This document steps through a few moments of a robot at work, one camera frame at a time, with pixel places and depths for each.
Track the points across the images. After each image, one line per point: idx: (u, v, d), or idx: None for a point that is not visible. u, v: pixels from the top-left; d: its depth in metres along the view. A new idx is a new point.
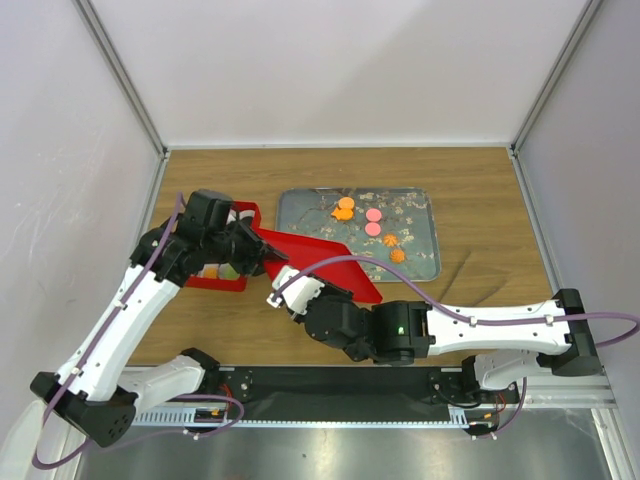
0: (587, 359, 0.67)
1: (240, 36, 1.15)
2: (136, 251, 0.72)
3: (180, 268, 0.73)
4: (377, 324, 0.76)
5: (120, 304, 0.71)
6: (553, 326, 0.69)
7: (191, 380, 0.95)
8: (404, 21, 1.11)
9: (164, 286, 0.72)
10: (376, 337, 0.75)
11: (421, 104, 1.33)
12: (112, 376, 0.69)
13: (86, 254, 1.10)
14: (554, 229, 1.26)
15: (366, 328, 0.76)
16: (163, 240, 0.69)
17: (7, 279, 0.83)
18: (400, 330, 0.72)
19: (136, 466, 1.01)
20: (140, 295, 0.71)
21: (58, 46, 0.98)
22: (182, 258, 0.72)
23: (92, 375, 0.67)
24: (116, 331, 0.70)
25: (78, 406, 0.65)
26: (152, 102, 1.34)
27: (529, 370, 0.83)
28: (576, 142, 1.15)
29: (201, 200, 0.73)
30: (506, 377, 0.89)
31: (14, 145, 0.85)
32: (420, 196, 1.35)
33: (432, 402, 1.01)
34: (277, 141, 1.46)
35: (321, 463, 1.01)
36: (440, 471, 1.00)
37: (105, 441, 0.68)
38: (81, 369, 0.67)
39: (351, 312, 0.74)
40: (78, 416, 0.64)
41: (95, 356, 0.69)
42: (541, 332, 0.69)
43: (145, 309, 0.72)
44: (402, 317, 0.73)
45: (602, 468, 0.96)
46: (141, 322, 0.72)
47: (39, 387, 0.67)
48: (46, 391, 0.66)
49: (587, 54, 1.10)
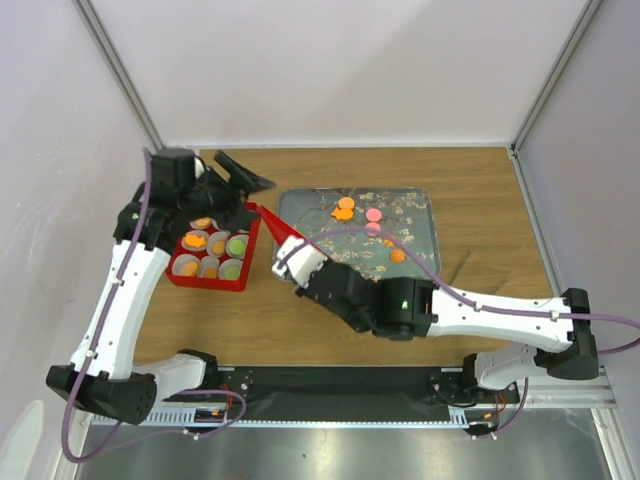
0: (587, 359, 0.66)
1: (239, 36, 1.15)
2: (118, 227, 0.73)
3: (167, 235, 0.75)
4: (379, 294, 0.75)
5: (117, 280, 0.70)
6: (556, 323, 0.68)
7: (195, 373, 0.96)
8: (404, 21, 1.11)
9: (156, 254, 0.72)
10: (376, 309, 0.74)
11: (421, 105, 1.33)
12: (126, 352, 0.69)
13: (86, 254, 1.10)
14: (554, 229, 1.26)
15: (369, 300, 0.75)
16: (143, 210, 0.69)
17: (7, 279, 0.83)
18: (404, 304, 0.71)
19: (135, 466, 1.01)
20: (135, 267, 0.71)
21: (57, 45, 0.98)
22: (167, 224, 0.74)
23: (108, 354, 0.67)
24: (120, 307, 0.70)
25: (102, 385, 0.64)
26: (152, 102, 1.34)
27: (529, 369, 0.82)
28: (576, 142, 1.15)
29: (163, 161, 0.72)
30: (504, 377, 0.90)
31: (15, 145, 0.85)
32: (420, 196, 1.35)
33: (432, 402, 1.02)
34: (277, 141, 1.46)
35: (320, 463, 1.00)
36: (439, 471, 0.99)
37: (132, 416, 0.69)
38: (95, 351, 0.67)
39: (355, 285, 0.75)
40: (105, 395, 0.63)
41: (106, 335, 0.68)
42: (544, 327, 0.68)
43: (143, 280, 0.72)
44: (408, 293, 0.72)
45: (602, 468, 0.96)
46: (142, 293, 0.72)
47: (55, 383, 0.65)
48: (64, 382, 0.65)
49: (587, 54, 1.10)
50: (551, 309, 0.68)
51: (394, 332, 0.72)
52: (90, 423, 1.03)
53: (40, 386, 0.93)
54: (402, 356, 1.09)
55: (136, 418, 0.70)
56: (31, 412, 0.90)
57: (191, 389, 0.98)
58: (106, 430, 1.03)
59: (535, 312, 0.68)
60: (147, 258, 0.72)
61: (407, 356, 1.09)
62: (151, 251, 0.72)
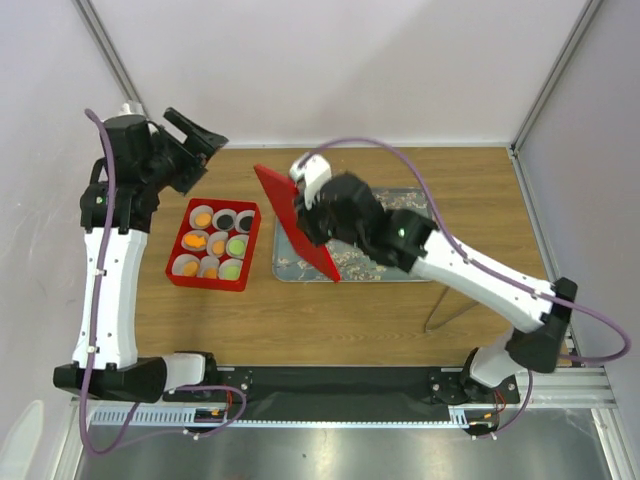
0: (552, 343, 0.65)
1: (239, 35, 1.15)
2: (84, 216, 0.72)
3: (139, 214, 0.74)
4: (381, 213, 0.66)
5: (99, 271, 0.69)
6: (536, 300, 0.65)
7: (196, 369, 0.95)
8: (405, 20, 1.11)
9: (131, 237, 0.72)
10: (374, 228, 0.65)
11: (421, 105, 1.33)
12: (126, 340, 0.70)
13: (85, 253, 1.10)
14: (554, 229, 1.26)
15: (374, 218, 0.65)
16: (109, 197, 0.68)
17: (7, 279, 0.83)
18: (400, 233, 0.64)
19: (136, 466, 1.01)
20: (115, 255, 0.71)
21: (57, 45, 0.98)
22: (136, 202, 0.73)
23: (109, 345, 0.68)
24: (109, 298, 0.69)
25: (113, 376, 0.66)
26: (152, 101, 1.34)
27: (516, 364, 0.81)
28: (576, 142, 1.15)
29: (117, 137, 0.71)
30: (490, 371, 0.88)
31: (15, 145, 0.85)
32: (420, 196, 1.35)
33: (432, 402, 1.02)
34: (277, 141, 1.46)
35: (321, 463, 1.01)
36: (439, 471, 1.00)
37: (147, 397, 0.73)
38: (97, 345, 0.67)
39: (366, 197, 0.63)
40: (119, 385, 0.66)
41: (104, 328, 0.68)
42: (522, 299, 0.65)
43: (125, 266, 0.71)
44: (405, 226, 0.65)
45: (602, 468, 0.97)
46: (128, 280, 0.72)
47: (65, 383, 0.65)
48: (74, 382, 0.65)
49: (587, 54, 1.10)
50: (535, 287, 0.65)
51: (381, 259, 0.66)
52: (90, 422, 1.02)
53: (40, 386, 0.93)
54: (402, 356, 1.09)
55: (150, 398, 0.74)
56: (31, 412, 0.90)
57: (194, 385, 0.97)
58: (106, 430, 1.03)
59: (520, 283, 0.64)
60: (125, 242, 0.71)
61: (407, 356, 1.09)
62: (127, 230, 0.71)
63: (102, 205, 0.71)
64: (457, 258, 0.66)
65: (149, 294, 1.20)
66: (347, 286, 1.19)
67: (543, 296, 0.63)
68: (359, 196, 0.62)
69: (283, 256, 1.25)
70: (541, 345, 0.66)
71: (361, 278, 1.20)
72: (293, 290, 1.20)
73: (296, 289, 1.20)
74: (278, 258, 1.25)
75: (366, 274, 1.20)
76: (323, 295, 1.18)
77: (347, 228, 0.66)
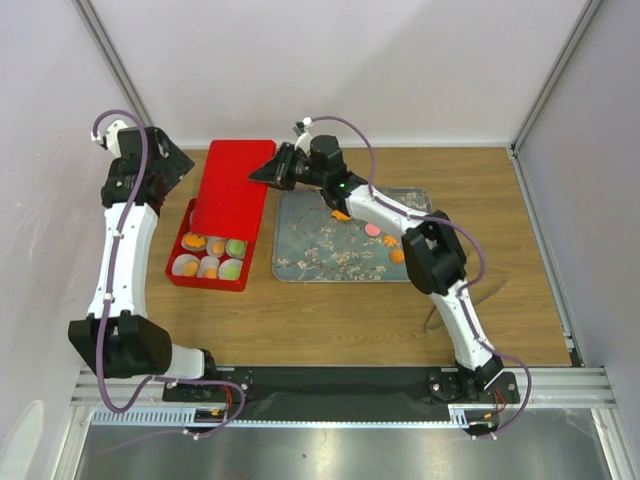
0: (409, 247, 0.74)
1: (239, 36, 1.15)
2: (105, 195, 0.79)
3: (152, 198, 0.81)
4: (343, 170, 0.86)
5: (118, 233, 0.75)
6: (408, 221, 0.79)
7: (197, 361, 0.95)
8: (404, 20, 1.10)
9: (147, 210, 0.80)
10: (334, 179, 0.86)
11: (421, 105, 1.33)
12: (138, 298, 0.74)
13: (86, 253, 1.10)
14: (554, 229, 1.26)
15: (339, 171, 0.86)
16: (139, 179, 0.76)
17: (7, 278, 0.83)
18: (342, 186, 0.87)
19: (136, 466, 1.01)
20: (132, 221, 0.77)
21: (57, 46, 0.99)
22: (151, 188, 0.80)
23: (124, 295, 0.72)
24: (126, 256, 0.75)
25: (127, 322, 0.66)
26: (153, 102, 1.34)
27: (460, 317, 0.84)
28: (576, 142, 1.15)
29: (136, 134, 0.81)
30: (458, 340, 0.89)
31: (16, 145, 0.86)
32: (420, 197, 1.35)
33: (432, 402, 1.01)
34: (277, 141, 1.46)
35: (321, 463, 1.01)
36: (440, 471, 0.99)
37: (157, 366, 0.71)
38: (113, 295, 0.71)
39: (337, 158, 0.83)
40: (130, 331, 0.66)
41: (119, 280, 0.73)
42: (400, 221, 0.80)
43: (140, 232, 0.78)
44: (352, 183, 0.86)
45: (601, 469, 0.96)
46: (142, 243, 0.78)
47: (79, 335, 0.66)
48: (88, 332, 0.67)
49: (587, 54, 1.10)
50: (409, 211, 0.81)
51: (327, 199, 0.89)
52: (90, 422, 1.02)
53: (40, 386, 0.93)
54: (402, 356, 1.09)
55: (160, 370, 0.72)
56: (31, 411, 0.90)
57: (195, 380, 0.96)
58: (106, 430, 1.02)
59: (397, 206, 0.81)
60: (143, 212, 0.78)
61: (407, 356, 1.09)
62: (145, 205, 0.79)
63: (122, 187, 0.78)
64: (366, 193, 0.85)
65: (149, 294, 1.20)
66: (347, 286, 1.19)
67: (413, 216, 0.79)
68: (331, 156, 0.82)
69: (283, 256, 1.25)
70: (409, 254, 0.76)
71: (361, 278, 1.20)
72: (293, 290, 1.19)
73: (296, 289, 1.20)
74: (278, 258, 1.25)
75: (366, 274, 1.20)
76: (323, 295, 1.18)
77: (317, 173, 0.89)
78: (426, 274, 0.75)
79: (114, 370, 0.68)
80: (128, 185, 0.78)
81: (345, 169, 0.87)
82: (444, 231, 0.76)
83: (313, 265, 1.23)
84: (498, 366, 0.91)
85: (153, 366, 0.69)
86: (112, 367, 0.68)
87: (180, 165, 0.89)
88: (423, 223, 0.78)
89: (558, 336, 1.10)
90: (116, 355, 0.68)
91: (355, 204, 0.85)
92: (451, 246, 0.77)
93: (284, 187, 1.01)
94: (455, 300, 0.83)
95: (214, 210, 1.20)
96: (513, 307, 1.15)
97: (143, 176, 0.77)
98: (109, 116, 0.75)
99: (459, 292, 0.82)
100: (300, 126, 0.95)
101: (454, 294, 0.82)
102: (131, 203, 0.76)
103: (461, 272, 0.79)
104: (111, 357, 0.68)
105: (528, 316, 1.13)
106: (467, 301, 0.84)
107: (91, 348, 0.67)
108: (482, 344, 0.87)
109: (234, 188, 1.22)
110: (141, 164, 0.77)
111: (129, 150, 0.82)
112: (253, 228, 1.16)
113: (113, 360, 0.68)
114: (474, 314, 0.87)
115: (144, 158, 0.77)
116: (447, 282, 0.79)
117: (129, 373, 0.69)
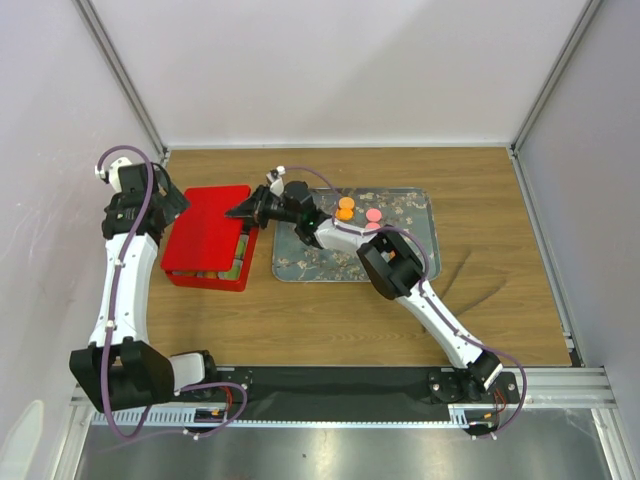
0: (366, 256, 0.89)
1: (240, 37, 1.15)
2: (106, 227, 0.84)
3: (153, 228, 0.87)
4: (313, 210, 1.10)
5: (119, 261, 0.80)
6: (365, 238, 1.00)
7: (197, 367, 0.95)
8: (404, 20, 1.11)
9: (147, 239, 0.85)
10: (305, 220, 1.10)
11: (421, 105, 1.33)
12: (139, 323, 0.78)
13: (85, 252, 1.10)
14: (554, 229, 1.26)
15: (311, 212, 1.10)
16: (142, 210, 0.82)
17: (6, 279, 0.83)
18: (311, 223, 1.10)
19: (136, 466, 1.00)
20: (133, 249, 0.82)
21: (58, 46, 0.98)
22: (152, 219, 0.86)
23: (126, 322, 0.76)
24: (128, 284, 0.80)
25: (129, 350, 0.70)
26: (153, 102, 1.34)
27: (431, 314, 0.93)
28: (576, 143, 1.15)
29: (133, 171, 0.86)
30: (437, 335, 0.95)
31: (15, 145, 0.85)
32: (420, 196, 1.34)
33: (432, 402, 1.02)
34: (277, 141, 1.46)
35: (321, 463, 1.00)
36: (439, 471, 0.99)
37: (161, 395, 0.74)
38: (115, 323, 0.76)
39: (309, 202, 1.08)
40: (132, 359, 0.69)
41: (122, 307, 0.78)
42: (356, 239, 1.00)
43: (141, 260, 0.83)
44: (320, 220, 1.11)
45: (602, 469, 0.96)
46: (142, 269, 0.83)
47: (81, 365, 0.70)
48: (91, 362, 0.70)
49: (587, 54, 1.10)
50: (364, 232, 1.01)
51: (300, 234, 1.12)
52: (90, 422, 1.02)
53: (40, 386, 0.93)
54: (402, 356, 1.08)
55: (162, 400, 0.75)
56: (31, 412, 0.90)
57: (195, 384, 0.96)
58: (105, 430, 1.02)
59: (354, 229, 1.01)
60: (143, 241, 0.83)
61: (407, 356, 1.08)
62: (145, 235, 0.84)
63: (123, 219, 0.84)
64: (329, 224, 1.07)
65: (150, 295, 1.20)
66: (347, 285, 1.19)
67: (366, 233, 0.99)
68: (305, 200, 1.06)
69: (283, 256, 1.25)
70: (366, 264, 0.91)
71: (361, 277, 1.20)
72: (293, 290, 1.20)
73: (296, 289, 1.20)
74: (278, 258, 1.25)
75: (366, 274, 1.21)
76: (323, 295, 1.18)
77: (292, 214, 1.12)
78: (384, 278, 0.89)
79: (119, 401, 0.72)
80: (128, 216, 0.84)
81: (315, 210, 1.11)
82: (393, 241, 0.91)
83: (313, 265, 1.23)
84: (495, 362, 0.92)
85: (156, 394, 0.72)
86: (115, 399, 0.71)
87: (177, 203, 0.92)
88: (376, 238, 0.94)
89: (558, 336, 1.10)
90: (119, 387, 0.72)
91: (322, 233, 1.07)
92: (402, 252, 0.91)
93: (260, 222, 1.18)
94: (420, 299, 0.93)
95: (193, 243, 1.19)
96: (513, 307, 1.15)
97: (145, 207, 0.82)
98: (114, 150, 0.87)
99: (422, 292, 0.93)
100: (274, 174, 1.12)
101: (418, 294, 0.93)
102: (133, 232, 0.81)
103: (419, 274, 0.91)
104: (114, 389, 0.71)
105: (528, 316, 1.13)
106: (432, 298, 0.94)
107: (93, 379, 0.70)
108: (466, 340, 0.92)
109: (213, 223, 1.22)
110: (146, 199, 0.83)
111: (130, 186, 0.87)
112: (227, 262, 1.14)
113: (116, 391, 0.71)
114: (446, 311, 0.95)
115: (148, 191, 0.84)
116: (406, 283, 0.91)
117: (132, 403, 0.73)
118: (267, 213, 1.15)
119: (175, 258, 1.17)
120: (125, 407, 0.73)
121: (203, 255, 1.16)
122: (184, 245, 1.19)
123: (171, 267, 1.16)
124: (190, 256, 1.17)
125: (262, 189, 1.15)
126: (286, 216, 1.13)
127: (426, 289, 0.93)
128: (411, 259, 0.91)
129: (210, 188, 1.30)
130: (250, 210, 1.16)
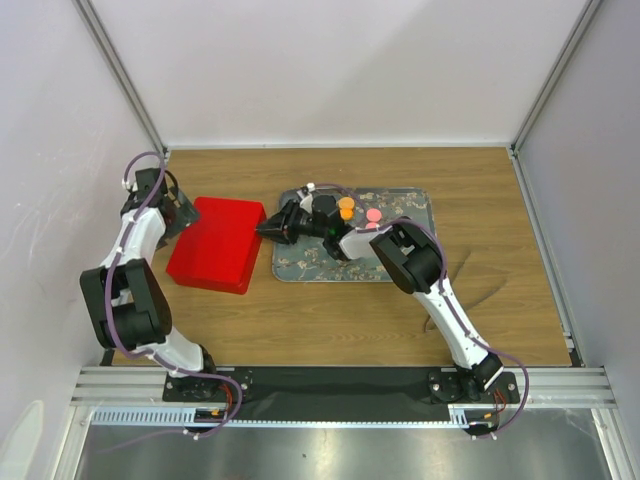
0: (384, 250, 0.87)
1: (240, 37, 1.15)
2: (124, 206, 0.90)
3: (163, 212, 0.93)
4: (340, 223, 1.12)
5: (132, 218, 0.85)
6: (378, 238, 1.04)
7: (196, 361, 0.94)
8: (404, 21, 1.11)
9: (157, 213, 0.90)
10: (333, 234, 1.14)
11: (420, 105, 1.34)
12: None
13: (86, 251, 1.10)
14: (554, 229, 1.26)
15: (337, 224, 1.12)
16: (154, 189, 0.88)
17: (7, 280, 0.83)
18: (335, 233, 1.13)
19: (137, 467, 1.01)
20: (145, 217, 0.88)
21: (58, 47, 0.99)
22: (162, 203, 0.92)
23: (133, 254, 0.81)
24: (138, 234, 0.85)
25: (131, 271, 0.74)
26: (153, 101, 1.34)
27: (446, 313, 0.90)
28: (576, 141, 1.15)
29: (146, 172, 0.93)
30: (447, 328, 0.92)
31: (16, 145, 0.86)
32: (420, 196, 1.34)
33: (432, 402, 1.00)
34: (277, 141, 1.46)
35: (321, 463, 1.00)
36: (439, 471, 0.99)
37: (160, 329, 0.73)
38: (123, 251, 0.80)
39: (335, 215, 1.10)
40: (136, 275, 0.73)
41: (132, 242, 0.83)
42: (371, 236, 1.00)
43: (150, 222, 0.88)
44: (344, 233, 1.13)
45: (602, 469, 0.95)
46: (152, 228, 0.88)
47: (89, 282, 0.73)
48: (97, 279, 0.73)
49: (588, 53, 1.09)
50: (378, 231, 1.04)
51: (329, 248, 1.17)
52: (90, 422, 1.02)
53: (40, 385, 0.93)
54: (401, 356, 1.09)
55: (161, 334, 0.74)
56: (31, 412, 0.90)
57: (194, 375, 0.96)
58: (105, 431, 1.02)
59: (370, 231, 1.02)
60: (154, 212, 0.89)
61: (407, 356, 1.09)
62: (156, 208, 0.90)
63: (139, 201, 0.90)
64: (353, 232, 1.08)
65: None
66: (347, 285, 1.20)
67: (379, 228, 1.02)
68: (331, 214, 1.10)
69: (283, 256, 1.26)
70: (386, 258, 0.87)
71: (361, 278, 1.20)
72: (293, 290, 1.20)
73: (296, 289, 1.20)
74: (278, 258, 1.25)
75: (366, 274, 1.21)
76: (323, 295, 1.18)
77: (320, 227, 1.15)
78: (401, 269, 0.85)
79: (121, 328, 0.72)
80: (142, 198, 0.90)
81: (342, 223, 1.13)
82: (410, 232, 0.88)
83: (313, 265, 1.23)
84: (495, 362, 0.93)
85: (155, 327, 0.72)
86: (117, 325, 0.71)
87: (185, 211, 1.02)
88: (392, 229, 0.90)
89: (557, 336, 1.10)
90: (121, 315, 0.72)
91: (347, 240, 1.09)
92: (420, 244, 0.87)
93: (289, 238, 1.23)
94: (439, 297, 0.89)
95: (199, 249, 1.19)
96: (512, 307, 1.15)
97: (157, 188, 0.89)
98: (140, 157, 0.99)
99: (441, 289, 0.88)
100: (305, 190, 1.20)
101: (437, 292, 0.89)
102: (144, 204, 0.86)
103: (438, 267, 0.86)
104: (116, 316, 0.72)
105: (528, 316, 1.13)
106: (451, 297, 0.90)
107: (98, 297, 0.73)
108: (475, 341, 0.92)
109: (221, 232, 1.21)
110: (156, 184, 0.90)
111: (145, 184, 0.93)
112: (232, 273, 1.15)
113: (118, 319, 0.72)
114: (460, 309, 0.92)
115: (159, 178, 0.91)
116: (425, 278, 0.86)
117: (136, 338, 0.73)
118: (296, 228, 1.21)
119: (181, 263, 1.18)
120: (128, 340, 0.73)
121: (206, 259, 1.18)
122: (187, 247, 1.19)
123: (177, 275, 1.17)
124: (194, 260, 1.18)
125: (293, 204, 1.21)
126: (314, 230, 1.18)
127: (445, 287, 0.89)
128: (431, 250, 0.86)
129: (217, 200, 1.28)
130: (278, 223, 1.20)
